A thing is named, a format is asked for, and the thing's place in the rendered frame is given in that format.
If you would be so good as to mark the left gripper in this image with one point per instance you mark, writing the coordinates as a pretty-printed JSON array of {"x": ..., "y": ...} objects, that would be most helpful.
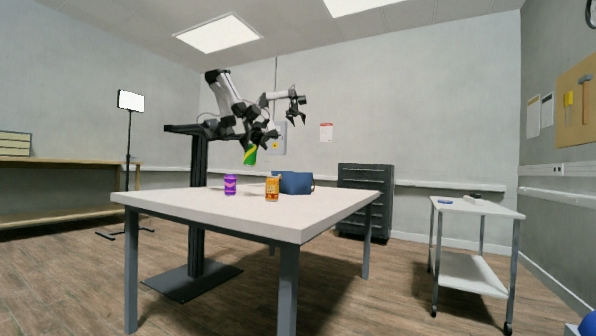
[{"x": 296, "y": 113}]

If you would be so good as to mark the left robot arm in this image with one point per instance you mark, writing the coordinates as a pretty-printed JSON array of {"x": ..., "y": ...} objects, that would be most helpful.
[{"x": 264, "y": 102}]

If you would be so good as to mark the blue fabric bag with tan handles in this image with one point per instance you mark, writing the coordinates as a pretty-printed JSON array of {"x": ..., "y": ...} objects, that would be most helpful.
[{"x": 295, "y": 183}]

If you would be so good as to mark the purple drink can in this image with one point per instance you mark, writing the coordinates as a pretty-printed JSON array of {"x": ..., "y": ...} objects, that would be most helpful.
[{"x": 230, "y": 184}]

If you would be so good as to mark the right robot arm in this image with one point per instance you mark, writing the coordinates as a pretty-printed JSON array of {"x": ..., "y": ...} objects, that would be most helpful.
[{"x": 222, "y": 86}]

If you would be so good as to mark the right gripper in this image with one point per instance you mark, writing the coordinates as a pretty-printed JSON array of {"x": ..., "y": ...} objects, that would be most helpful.
[{"x": 253, "y": 132}]

